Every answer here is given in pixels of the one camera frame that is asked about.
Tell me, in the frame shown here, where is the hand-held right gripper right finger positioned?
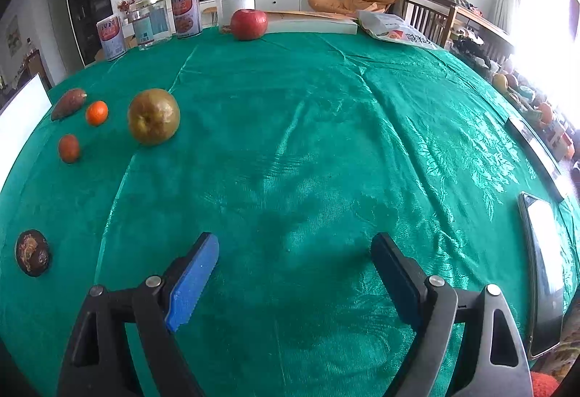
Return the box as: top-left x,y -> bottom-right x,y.
370,232 -> 533,397

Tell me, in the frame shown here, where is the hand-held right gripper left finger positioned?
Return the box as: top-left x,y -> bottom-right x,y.
57,232 -> 220,397

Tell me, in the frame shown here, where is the large black smartphone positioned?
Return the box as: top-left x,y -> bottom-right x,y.
517,191 -> 567,360

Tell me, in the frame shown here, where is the dark brown mangosteen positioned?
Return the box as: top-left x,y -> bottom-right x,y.
15,229 -> 52,278

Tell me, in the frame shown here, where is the brown pear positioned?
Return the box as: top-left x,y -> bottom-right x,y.
127,88 -> 181,147

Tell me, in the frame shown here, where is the dark orange tangerine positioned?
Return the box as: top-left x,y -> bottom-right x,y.
57,134 -> 81,164

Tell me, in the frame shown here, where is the green tablecloth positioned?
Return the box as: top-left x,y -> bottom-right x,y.
0,26 -> 576,397

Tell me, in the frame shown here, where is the small dark sweet potato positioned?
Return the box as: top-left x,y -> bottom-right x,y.
50,88 -> 88,121

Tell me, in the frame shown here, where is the white cardboard box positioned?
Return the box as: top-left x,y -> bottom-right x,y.
0,73 -> 53,195

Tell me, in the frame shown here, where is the white snack bag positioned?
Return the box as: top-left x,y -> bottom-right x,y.
356,10 -> 438,50

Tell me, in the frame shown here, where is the silver can red label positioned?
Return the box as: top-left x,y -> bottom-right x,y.
170,0 -> 203,40
96,15 -> 128,62

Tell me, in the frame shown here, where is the glass jar teal label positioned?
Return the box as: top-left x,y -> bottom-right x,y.
129,0 -> 174,52

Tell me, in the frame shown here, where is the wooden bench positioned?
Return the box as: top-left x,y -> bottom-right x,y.
401,0 -> 515,63

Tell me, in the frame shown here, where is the red apple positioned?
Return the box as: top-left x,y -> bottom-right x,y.
230,8 -> 268,41

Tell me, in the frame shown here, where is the flat yellow white box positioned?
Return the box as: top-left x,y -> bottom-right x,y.
260,10 -> 359,36

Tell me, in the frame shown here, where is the clear jar black lid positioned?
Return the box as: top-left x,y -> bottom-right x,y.
214,0 -> 256,34

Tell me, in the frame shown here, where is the white tv cabinet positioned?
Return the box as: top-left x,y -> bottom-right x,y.
199,0 -> 302,15

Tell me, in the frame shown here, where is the framed wall picture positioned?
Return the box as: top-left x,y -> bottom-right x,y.
5,15 -> 23,58

